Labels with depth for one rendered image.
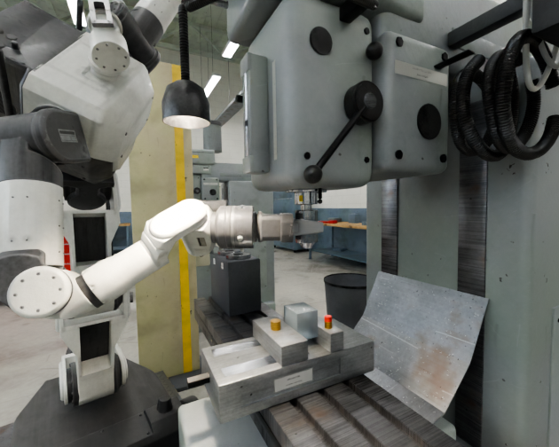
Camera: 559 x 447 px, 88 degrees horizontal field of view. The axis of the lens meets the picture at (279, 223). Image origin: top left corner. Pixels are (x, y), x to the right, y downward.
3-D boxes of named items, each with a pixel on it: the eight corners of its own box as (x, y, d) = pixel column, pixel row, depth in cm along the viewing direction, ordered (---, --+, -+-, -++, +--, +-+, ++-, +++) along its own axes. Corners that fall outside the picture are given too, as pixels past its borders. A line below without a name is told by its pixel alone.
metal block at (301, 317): (297, 341, 61) (296, 314, 61) (284, 331, 66) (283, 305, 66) (318, 336, 63) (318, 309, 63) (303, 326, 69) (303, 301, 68)
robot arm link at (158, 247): (212, 210, 55) (145, 250, 50) (219, 238, 63) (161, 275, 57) (193, 192, 58) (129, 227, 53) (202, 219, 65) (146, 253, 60)
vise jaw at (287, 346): (281, 367, 54) (280, 347, 54) (252, 336, 68) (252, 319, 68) (309, 359, 57) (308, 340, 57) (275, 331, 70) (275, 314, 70)
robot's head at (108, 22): (96, 61, 60) (82, 22, 53) (92, 35, 63) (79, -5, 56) (129, 60, 62) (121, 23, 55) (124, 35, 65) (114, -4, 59)
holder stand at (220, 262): (229, 317, 99) (227, 258, 97) (211, 299, 118) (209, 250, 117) (261, 309, 104) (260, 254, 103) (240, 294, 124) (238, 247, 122)
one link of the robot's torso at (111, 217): (59, 316, 94) (51, 172, 95) (121, 304, 105) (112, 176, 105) (60, 327, 82) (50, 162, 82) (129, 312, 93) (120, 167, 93)
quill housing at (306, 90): (292, 185, 47) (288, -23, 45) (247, 192, 65) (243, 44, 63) (380, 186, 55) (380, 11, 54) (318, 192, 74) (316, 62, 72)
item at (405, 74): (388, 169, 53) (388, 22, 52) (314, 181, 75) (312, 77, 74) (452, 173, 62) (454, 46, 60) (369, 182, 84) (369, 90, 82)
